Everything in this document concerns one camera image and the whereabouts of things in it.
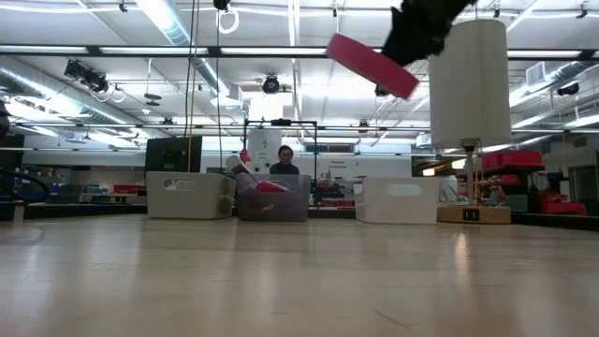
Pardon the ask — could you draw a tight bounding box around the white table lamp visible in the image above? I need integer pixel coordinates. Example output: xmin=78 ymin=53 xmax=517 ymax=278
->
xmin=428 ymin=18 xmax=513 ymax=225

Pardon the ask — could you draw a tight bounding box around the red stapler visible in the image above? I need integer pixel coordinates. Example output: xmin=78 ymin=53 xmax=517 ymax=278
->
xmin=252 ymin=181 xmax=294 ymax=214

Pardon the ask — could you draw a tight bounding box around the long black ceiling camera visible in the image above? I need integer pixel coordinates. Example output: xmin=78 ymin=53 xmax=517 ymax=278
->
xmin=64 ymin=59 xmax=127 ymax=104

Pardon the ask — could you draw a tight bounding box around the transparent grey bin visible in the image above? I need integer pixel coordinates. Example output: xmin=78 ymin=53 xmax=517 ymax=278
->
xmin=235 ymin=173 xmax=313 ymax=223

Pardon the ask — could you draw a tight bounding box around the black monitor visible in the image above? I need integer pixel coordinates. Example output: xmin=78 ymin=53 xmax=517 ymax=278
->
xmin=143 ymin=135 xmax=203 ymax=173

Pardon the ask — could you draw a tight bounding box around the wide red crate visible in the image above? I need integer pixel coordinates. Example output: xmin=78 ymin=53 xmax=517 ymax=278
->
xmin=481 ymin=149 xmax=545 ymax=169

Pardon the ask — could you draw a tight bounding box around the low red crate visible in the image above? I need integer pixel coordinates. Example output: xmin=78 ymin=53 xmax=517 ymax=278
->
xmin=540 ymin=194 xmax=589 ymax=216

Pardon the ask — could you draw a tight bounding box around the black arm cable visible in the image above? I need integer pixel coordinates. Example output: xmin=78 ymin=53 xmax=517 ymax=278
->
xmin=0 ymin=167 xmax=51 ymax=202

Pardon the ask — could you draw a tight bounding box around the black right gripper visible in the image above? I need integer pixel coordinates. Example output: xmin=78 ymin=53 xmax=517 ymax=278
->
xmin=381 ymin=0 xmax=478 ymax=66

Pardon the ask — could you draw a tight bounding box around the white hanging ring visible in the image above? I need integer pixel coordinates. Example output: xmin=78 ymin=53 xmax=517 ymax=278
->
xmin=216 ymin=7 xmax=241 ymax=36

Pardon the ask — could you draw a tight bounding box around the round black ceiling camera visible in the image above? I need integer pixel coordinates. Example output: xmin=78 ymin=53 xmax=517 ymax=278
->
xmin=261 ymin=74 xmax=281 ymax=95

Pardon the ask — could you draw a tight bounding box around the red tape roll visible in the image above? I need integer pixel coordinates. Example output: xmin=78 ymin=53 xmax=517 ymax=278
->
xmin=326 ymin=32 xmax=420 ymax=100

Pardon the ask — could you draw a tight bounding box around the black hanging cable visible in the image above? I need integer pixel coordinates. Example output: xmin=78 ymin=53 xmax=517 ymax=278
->
xmin=215 ymin=0 xmax=223 ymax=169
xmin=183 ymin=0 xmax=197 ymax=139

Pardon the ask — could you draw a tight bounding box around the black overhead frame bar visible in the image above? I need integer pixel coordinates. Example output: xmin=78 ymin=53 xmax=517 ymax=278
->
xmin=0 ymin=45 xmax=599 ymax=60

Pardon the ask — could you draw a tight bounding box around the white plastic bin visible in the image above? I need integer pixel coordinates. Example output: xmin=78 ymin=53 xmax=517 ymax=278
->
xmin=354 ymin=176 xmax=441 ymax=225

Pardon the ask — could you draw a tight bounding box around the beige plastic bin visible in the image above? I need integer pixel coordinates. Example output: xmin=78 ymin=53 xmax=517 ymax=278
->
xmin=145 ymin=170 xmax=237 ymax=220

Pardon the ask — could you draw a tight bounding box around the person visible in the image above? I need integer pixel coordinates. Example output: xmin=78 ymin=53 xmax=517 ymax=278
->
xmin=269 ymin=144 xmax=300 ymax=176

